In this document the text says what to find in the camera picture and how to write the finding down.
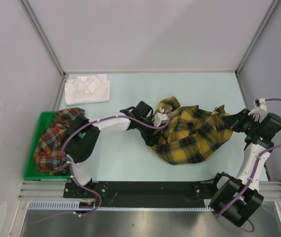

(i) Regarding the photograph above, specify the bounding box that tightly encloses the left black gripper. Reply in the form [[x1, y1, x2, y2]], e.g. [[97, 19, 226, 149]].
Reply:
[[137, 115, 162, 147]]

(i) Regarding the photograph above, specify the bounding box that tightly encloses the yellow plaid long sleeve shirt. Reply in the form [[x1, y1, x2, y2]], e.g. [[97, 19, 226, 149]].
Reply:
[[151, 96, 233, 165]]

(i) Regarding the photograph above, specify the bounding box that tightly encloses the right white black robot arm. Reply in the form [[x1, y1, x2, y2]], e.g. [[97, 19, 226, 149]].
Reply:
[[210, 109, 281, 227]]

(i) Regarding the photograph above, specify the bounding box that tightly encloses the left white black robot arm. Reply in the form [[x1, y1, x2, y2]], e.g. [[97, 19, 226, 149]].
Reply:
[[61, 101, 172, 198]]

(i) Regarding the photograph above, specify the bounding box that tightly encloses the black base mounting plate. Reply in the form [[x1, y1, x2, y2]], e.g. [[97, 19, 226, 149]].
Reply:
[[63, 181, 232, 208]]

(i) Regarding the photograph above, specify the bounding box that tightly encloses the white folded shirt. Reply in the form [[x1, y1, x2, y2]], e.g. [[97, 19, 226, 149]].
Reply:
[[64, 74, 110, 106]]

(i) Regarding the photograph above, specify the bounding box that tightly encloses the red plaid crumpled shirt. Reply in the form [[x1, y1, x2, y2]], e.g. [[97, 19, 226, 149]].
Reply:
[[33, 108, 85, 176]]

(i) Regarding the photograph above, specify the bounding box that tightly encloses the green plastic bin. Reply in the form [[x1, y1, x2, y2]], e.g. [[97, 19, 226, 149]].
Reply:
[[23, 111, 72, 181]]

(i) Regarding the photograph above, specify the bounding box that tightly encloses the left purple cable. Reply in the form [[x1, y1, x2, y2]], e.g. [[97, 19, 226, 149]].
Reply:
[[31, 105, 173, 224]]

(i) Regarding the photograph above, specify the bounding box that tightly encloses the purple cable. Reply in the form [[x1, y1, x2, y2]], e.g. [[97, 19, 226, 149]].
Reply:
[[31, 105, 173, 224], [214, 98, 281, 233]]

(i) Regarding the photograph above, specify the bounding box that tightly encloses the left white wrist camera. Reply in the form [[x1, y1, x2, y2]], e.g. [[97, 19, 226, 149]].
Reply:
[[153, 106, 172, 128]]

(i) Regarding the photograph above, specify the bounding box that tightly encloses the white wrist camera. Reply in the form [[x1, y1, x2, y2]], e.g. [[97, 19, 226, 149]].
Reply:
[[248, 98, 267, 121], [153, 106, 172, 128]]

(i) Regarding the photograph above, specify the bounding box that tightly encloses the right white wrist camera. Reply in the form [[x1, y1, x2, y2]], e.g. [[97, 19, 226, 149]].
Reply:
[[248, 98, 267, 121]]

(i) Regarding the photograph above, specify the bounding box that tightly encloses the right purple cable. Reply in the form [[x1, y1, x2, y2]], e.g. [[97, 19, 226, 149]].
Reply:
[[214, 98, 281, 233]]

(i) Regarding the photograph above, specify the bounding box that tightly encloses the aluminium front frame rail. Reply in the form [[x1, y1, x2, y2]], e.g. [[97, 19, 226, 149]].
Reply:
[[18, 180, 281, 201]]

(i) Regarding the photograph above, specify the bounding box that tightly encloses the white slotted cable duct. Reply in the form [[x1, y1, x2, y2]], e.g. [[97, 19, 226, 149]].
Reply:
[[28, 200, 213, 211]]

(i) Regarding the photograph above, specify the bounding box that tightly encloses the right aluminium corner post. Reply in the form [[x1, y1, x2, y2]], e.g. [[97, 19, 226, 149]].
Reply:
[[235, 0, 281, 77]]

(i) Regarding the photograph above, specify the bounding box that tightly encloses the aluminium corner post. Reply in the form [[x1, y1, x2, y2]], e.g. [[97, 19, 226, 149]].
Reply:
[[19, 0, 66, 78], [235, 0, 281, 77]]

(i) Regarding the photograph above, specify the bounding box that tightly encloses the left aluminium corner post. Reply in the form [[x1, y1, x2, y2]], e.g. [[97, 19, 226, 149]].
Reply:
[[19, 0, 66, 78]]

